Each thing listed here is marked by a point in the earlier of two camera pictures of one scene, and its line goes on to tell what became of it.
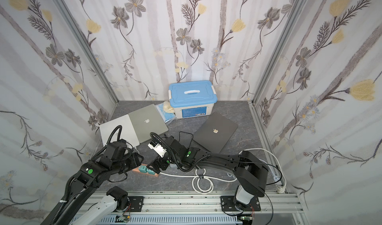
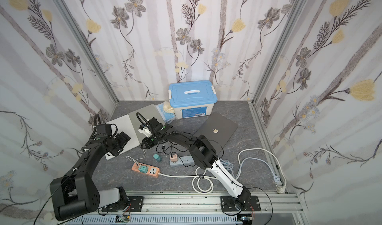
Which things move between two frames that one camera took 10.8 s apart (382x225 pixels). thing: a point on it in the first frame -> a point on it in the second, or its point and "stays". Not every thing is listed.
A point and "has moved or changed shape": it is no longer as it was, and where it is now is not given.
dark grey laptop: x=215 y=133 stays
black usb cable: x=179 y=137 has moved or changed shape
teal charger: x=150 y=171 has moved or changed shape
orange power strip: x=137 y=169 stays
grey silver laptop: x=146 y=121 stays
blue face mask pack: x=167 y=117 stays
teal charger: x=143 y=168 stays
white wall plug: x=280 y=190 stays
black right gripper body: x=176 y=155 -> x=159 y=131
